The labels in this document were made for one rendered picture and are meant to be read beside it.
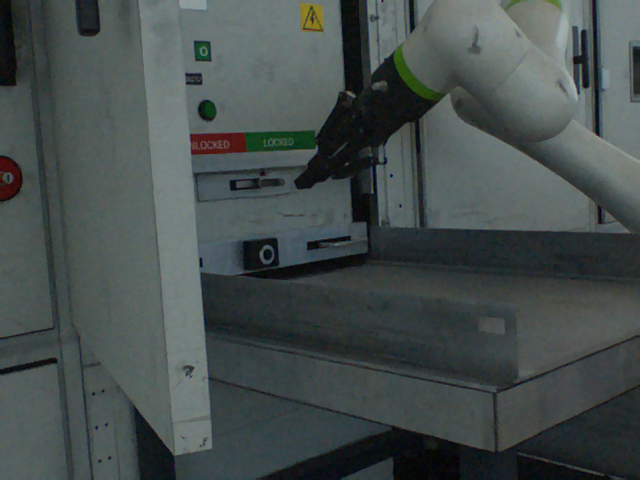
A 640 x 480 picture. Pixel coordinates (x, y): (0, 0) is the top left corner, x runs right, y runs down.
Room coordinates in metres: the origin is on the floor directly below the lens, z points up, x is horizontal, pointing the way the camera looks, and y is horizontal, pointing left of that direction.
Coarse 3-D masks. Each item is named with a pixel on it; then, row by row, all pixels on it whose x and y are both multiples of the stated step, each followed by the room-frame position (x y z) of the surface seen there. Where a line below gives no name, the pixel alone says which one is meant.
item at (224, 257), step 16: (352, 224) 1.57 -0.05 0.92; (224, 240) 1.37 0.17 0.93; (240, 240) 1.39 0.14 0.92; (288, 240) 1.46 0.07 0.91; (304, 240) 1.49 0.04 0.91; (320, 240) 1.52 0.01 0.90; (336, 240) 1.54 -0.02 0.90; (208, 256) 1.35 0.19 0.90; (224, 256) 1.37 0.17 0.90; (240, 256) 1.39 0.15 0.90; (288, 256) 1.46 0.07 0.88; (304, 256) 1.49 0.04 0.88; (320, 256) 1.51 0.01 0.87; (336, 256) 1.54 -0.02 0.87; (208, 272) 1.35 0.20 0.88; (224, 272) 1.37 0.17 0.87; (240, 272) 1.39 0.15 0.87
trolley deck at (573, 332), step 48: (384, 288) 1.27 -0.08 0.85; (432, 288) 1.24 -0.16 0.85; (480, 288) 1.21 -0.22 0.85; (528, 288) 1.19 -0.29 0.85; (576, 288) 1.16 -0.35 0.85; (624, 288) 1.14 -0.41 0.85; (240, 336) 0.97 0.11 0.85; (528, 336) 0.88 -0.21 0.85; (576, 336) 0.87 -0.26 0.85; (624, 336) 0.85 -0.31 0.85; (240, 384) 0.95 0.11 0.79; (288, 384) 0.89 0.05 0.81; (336, 384) 0.83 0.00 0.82; (384, 384) 0.78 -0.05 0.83; (432, 384) 0.74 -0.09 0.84; (480, 384) 0.70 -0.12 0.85; (528, 384) 0.72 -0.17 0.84; (576, 384) 0.77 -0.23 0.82; (624, 384) 0.84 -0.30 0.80; (432, 432) 0.74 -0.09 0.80; (480, 432) 0.70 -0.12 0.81; (528, 432) 0.72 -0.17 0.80
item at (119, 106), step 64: (64, 0) 0.93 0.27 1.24; (128, 0) 0.62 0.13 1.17; (64, 64) 0.98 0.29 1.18; (128, 64) 0.64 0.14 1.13; (64, 128) 1.03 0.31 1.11; (128, 128) 0.65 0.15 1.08; (64, 192) 1.09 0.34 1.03; (128, 192) 0.67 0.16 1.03; (192, 192) 0.60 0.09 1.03; (128, 256) 0.70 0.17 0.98; (192, 256) 0.60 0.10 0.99; (128, 320) 0.72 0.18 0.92; (192, 320) 0.60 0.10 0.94; (128, 384) 0.75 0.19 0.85; (192, 384) 0.60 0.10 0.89; (192, 448) 0.60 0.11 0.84
